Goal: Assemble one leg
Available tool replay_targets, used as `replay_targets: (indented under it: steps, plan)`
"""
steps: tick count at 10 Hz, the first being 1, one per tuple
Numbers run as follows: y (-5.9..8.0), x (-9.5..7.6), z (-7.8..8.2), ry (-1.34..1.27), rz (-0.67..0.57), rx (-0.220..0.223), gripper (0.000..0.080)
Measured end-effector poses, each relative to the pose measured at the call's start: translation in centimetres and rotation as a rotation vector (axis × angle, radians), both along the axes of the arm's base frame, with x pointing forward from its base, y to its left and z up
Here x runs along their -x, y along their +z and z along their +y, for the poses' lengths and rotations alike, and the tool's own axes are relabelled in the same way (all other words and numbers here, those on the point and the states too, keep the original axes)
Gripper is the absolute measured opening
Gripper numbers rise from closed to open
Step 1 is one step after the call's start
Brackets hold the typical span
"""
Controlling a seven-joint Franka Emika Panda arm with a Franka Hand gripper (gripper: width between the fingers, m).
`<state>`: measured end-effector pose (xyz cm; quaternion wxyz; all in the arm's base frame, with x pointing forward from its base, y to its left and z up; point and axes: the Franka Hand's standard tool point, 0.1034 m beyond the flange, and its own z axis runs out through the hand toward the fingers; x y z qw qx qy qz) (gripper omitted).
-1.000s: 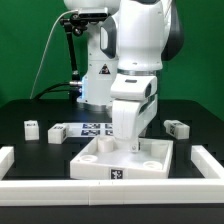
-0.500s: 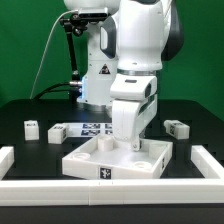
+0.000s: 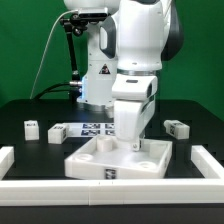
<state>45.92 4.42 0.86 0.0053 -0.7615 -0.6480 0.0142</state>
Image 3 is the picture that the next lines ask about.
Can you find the white square tabletop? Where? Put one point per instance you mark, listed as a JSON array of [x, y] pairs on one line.
[[104, 157]]

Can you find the white U-shaped obstacle fence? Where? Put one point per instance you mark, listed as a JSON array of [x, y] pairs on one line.
[[104, 192]]

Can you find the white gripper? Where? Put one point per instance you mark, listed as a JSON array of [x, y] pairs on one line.
[[134, 106]]

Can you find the grey camera on mount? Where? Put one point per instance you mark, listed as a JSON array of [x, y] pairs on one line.
[[93, 13]]

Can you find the AprilTag marker sheet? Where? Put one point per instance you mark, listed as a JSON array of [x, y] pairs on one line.
[[90, 129]]

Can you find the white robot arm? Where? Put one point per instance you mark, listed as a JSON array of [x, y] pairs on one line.
[[128, 40]]

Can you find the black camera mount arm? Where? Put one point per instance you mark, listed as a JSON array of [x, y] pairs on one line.
[[71, 43]]

